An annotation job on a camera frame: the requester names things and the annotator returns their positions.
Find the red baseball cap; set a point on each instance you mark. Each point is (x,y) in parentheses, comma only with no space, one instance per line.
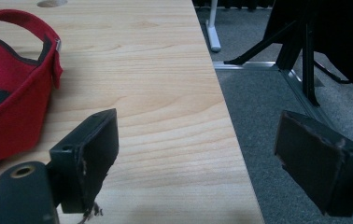
(9,118)

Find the black tripod stand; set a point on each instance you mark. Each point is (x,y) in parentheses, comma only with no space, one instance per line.
(307,62)

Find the dark curtain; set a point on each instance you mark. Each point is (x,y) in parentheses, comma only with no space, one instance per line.
(345,37)

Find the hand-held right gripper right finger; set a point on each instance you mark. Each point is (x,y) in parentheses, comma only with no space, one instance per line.
(314,158)

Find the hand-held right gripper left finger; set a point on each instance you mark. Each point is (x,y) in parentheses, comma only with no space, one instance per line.
(96,149)

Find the aluminium floor rail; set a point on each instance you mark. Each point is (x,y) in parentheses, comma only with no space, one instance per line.
(302,96)
(243,65)

